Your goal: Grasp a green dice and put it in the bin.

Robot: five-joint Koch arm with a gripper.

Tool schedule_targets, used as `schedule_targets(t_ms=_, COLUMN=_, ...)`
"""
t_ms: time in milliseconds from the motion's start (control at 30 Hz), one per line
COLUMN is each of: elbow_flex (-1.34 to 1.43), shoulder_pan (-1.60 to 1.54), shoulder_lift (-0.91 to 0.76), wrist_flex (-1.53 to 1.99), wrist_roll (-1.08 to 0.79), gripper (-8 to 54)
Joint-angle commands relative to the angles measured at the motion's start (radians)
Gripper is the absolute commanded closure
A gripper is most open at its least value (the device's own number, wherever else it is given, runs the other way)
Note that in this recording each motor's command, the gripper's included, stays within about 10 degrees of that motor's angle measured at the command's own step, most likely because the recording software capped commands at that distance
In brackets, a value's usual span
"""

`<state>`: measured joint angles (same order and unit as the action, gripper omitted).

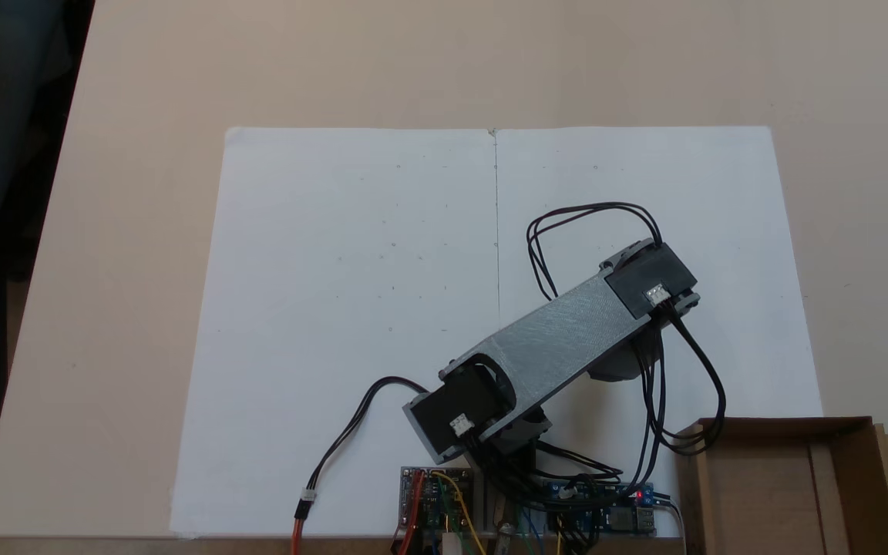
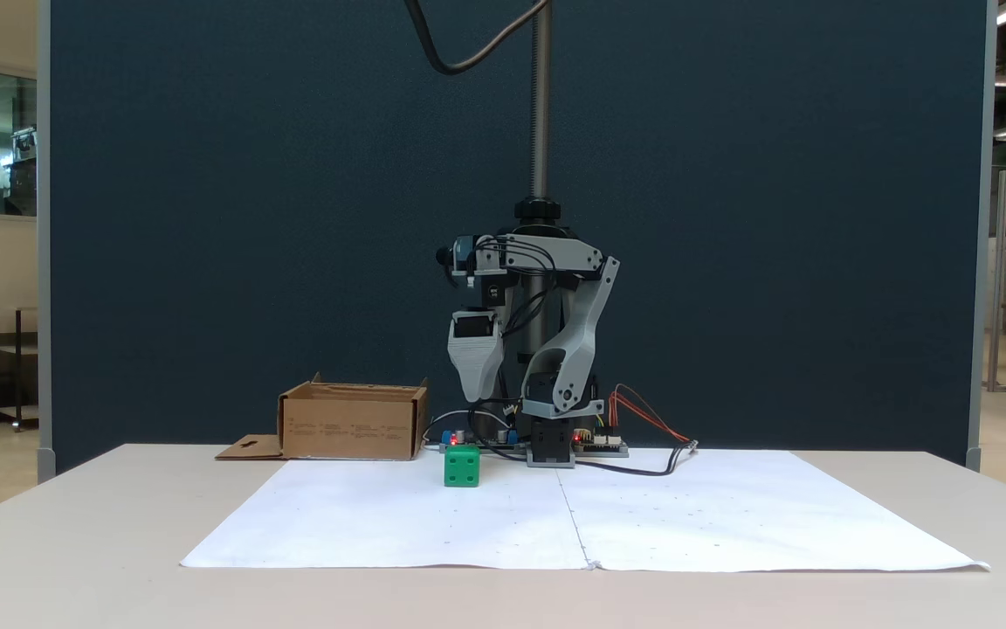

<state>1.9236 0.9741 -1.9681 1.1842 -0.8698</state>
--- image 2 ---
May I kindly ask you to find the light grey fixed gripper finger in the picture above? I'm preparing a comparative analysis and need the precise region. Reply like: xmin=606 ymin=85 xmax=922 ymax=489
xmin=451 ymin=348 xmax=506 ymax=405

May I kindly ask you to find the green die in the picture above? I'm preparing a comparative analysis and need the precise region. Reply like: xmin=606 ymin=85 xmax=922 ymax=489
xmin=444 ymin=444 xmax=481 ymax=488

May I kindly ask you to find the circuit board with blue terminals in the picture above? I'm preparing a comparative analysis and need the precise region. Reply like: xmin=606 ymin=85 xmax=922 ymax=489
xmin=439 ymin=425 xmax=527 ymax=454

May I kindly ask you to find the brown cardboard box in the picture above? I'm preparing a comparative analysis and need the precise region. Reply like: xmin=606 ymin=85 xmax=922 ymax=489
xmin=215 ymin=373 xmax=431 ymax=462

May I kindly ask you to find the small grey-edged circuit board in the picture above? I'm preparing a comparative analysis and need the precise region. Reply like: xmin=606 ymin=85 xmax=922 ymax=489
xmin=575 ymin=430 xmax=630 ymax=459

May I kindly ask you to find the white paper sheet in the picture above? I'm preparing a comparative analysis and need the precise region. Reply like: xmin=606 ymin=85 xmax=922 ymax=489
xmin=555 ymin=449 xmax=991 ymax=575
xmin=180 ymin=458 xmax=592 ymax=571

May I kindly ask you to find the dark blue partition panel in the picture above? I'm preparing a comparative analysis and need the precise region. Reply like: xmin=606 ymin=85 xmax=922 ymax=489
xmin=38 ymin=0 xmax=998 ymax=484

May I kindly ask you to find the threaded metal stand pole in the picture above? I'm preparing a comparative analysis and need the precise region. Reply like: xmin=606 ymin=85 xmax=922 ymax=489
xmin=530 ymin=0 xmax=553 ymax=204

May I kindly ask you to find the black metal cart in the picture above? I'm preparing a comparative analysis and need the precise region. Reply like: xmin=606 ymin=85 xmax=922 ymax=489
xmin=0 ymin=306 xmax=40 ymax=434

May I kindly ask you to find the short black servo wire loop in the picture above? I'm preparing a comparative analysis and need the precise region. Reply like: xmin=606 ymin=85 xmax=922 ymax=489
xmin=473 ymin=236 xmax=558 ymax=275

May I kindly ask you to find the black cable with white connector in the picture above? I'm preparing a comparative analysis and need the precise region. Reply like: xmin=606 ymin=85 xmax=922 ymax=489
xmin=573 ymin=439 xmax=699 ymax=478

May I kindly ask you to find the thick black hanging cable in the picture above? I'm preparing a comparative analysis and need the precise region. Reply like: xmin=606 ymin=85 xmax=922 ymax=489
xmin=403 ymin=0 xmax=551 ymax=76

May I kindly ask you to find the framed wall window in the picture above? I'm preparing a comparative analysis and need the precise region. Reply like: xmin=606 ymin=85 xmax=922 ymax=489
xmin=0 ymin=59 xmax=39 ymax=225

